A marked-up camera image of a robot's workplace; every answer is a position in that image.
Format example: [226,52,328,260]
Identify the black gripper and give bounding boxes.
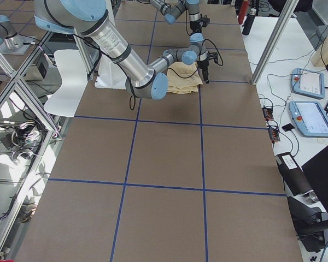
[189,15,210,34]
[198,51,218,84]

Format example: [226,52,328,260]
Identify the beige long-sleeve graphic shirt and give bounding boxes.
[167,62,202,94]

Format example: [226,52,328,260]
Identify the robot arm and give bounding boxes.
[34,0,221,100]
[146,0,210,34]

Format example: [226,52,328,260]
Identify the red bottle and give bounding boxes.
[238,0,250,25]

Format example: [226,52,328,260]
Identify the black water bottle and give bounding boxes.
[242,8,257,35]

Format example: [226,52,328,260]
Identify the orange terminal block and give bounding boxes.
[268,126,280,144]
[262,106,274,121]

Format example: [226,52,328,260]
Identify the far blue teach pendant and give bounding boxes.
[291,68,325,99]

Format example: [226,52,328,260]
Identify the blue teach pendant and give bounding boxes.
[289,101,328,138]
[291,68,325,99]

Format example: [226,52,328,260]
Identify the near blue teach pendant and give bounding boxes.
[289,101,328,138]

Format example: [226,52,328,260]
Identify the white plastic chair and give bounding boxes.
[44,49,88,117]

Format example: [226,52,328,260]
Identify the aluminium frame post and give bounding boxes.
[250,0,299,85]

